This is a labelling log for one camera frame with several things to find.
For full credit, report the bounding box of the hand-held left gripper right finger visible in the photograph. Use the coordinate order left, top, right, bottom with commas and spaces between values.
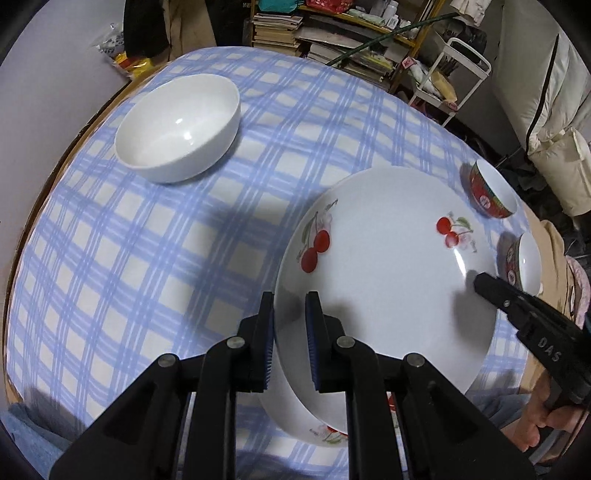
305, 291, 539, 480

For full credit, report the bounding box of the red gift bag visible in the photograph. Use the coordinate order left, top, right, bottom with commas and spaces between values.
307, 0, 357, 13

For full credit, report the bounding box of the white cherry print plate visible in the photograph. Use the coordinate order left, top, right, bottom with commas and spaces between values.
257, 368, 400, 449
273, 167, 502, 433

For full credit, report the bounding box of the pile of papers and magazines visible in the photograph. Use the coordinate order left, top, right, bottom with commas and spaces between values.
295, 25, 399, 85

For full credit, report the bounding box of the red patterned bowl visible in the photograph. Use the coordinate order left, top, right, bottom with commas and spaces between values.
468, 160, 520, 220

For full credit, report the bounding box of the person's right hand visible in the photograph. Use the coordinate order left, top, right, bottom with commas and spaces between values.
501, 383, 583, 464

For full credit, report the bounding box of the blue plaid tablecloth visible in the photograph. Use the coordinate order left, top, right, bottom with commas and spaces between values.
4, 46, 533, 480

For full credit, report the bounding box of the red bowl with black symbol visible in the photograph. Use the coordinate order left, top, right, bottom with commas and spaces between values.
497, 231, 542, 299

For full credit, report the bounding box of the teal bag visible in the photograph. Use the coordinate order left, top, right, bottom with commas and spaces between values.
257, 0, 302, 14

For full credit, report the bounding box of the yellow paper bag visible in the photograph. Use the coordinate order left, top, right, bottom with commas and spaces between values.
427, 71, 459, 103

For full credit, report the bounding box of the wooden shelf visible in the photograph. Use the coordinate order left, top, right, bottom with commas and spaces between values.
250, 0, 426, 94

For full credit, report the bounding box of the long dark pole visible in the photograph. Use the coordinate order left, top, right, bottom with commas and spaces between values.
329, 11, 463, 68

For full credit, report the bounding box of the stack of books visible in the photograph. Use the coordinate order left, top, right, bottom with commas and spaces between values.
252, 13, 304, 52

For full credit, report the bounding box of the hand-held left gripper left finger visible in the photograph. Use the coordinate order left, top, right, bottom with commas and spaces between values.
48, 291, 278, 480

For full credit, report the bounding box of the yellow packet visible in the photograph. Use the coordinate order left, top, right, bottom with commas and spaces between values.
113, 52, 154, 80

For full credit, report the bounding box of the blue fluffy cloth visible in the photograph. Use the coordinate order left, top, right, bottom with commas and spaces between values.
0, 401, 75, 480

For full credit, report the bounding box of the white metal cart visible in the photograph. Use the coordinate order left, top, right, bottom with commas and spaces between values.
408, 37, 493, 128

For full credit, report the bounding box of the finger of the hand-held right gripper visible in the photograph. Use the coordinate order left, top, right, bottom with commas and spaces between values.
474, 271, 528, 320

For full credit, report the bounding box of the beige hanging garment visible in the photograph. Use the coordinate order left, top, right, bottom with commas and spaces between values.
168, 0, 219, 62

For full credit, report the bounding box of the black hanging garment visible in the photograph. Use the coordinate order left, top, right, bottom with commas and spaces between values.
124, 0, 174, 57

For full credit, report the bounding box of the white patterned plastic bag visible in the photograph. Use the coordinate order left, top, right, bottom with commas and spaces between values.
91, 25, 129, 59

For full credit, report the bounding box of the white recliner chair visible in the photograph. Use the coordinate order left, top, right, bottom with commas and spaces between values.
491, 0, 591, 219

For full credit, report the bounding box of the plain white bowl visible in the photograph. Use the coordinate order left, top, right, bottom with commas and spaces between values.
114, 73, 242, 185

